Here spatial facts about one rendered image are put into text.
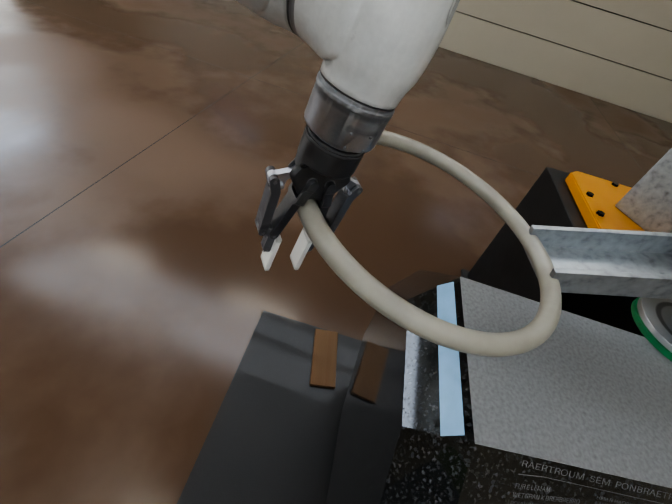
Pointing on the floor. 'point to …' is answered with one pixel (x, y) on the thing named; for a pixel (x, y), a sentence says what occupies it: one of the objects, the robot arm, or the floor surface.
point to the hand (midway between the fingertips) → (285, 249)
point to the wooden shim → (324, 359)
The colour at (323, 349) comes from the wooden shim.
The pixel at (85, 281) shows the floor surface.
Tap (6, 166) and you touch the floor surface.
